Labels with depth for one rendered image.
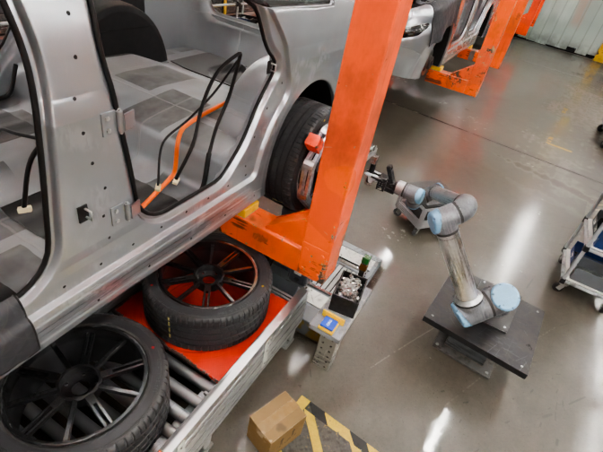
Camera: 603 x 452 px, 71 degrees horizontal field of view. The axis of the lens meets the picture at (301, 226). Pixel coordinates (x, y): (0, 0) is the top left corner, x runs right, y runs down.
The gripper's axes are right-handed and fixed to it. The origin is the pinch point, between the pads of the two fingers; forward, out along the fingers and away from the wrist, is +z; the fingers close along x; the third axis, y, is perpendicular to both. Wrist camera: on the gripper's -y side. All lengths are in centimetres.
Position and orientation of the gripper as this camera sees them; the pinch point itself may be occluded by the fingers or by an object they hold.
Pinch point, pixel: (368, 171)
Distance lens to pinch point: 268.3
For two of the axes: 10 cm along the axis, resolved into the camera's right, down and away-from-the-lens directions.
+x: 4.9, -4.6, 7.4
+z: -8.5, -4.1, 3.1
